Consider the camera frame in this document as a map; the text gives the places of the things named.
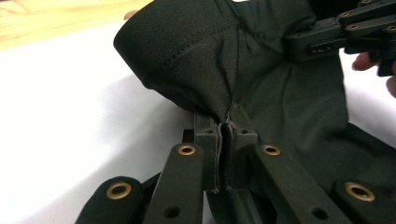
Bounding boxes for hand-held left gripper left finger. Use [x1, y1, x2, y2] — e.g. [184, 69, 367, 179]
[194, 108, 223, 192]

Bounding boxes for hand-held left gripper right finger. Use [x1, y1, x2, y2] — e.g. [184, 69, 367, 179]
[224, 104, 260, 190]

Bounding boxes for black shorts with blue stripes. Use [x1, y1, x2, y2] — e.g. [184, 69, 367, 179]
[113, 0, 396, 224]

